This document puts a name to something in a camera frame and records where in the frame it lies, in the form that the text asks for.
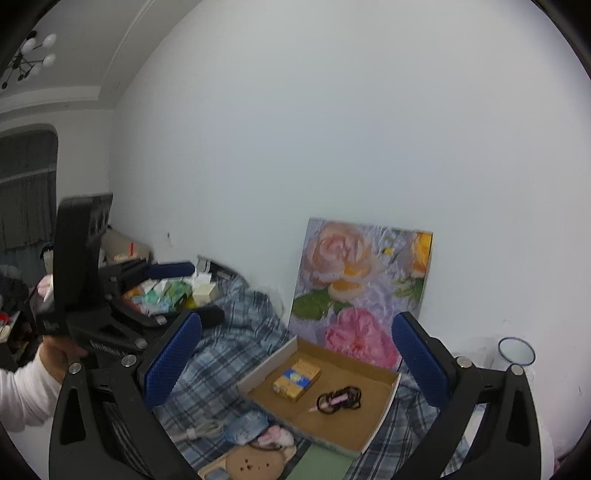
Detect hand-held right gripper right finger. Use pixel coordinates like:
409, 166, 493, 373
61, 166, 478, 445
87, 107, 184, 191
392, 311, 543, 480

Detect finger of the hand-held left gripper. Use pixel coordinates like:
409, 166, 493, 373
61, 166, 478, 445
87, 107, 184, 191
111, 298, 225, 330
104, 261, 197, 296

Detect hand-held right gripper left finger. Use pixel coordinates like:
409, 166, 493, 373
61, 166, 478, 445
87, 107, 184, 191
48, 309, 204, 480

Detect white cable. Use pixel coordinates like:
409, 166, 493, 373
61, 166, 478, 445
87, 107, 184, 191
173, 419, 225, 443

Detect shallow cardboard box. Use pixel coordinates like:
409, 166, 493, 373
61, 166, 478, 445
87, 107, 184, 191
236, 335, 402, 457

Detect light blue soft packet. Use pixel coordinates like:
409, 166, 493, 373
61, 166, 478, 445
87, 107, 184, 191
225, 410, 270, 446

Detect pink plush hair tie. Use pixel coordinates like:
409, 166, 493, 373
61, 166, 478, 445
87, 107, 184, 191
252, 425, 295, 450

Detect beige round bear-face pad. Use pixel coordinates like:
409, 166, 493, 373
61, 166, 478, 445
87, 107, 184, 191
198, 444, 296, 480

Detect person's left hand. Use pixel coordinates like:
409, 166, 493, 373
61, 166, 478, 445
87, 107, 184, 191
39, 339, 88, 384

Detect pile of green white packets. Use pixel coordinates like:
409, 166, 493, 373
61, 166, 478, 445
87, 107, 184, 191
122, 277, 195, 317

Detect small cream carton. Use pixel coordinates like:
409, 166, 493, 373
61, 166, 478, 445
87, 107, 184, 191
191, 274, 219, 308

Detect blue plaid blanket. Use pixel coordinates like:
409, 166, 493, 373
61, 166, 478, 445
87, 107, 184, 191
99, 274, 467, 480

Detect black white printed bag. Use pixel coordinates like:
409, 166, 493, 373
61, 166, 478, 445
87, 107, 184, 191
198, 256, 242, 283

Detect beige bag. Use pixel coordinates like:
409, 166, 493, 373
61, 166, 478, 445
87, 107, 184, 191
102, 228, 153, 265

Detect pink hair clip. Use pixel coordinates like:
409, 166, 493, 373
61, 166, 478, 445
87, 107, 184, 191
309, 392, 352, 413

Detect grey curtain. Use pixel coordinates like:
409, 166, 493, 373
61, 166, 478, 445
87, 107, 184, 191
0, 129, 58, 252

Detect white enamel mug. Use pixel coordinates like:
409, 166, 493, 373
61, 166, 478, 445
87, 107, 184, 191
498, 337, 536, 367

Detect flower painting canvas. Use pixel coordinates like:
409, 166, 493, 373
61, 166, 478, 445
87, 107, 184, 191
288, 217, 434, 370

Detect small yellow blue box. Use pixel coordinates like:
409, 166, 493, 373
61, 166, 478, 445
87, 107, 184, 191
271, 359, 322, 402

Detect green paper sheet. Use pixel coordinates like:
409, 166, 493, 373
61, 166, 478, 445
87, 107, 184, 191
288, 444, 358, 480

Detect ceiling lamp with globes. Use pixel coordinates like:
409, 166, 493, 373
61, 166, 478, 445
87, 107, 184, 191
0, 31, 58, 90

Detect black hair ties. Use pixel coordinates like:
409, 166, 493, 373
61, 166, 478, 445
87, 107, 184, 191
316, 387, 362, 415

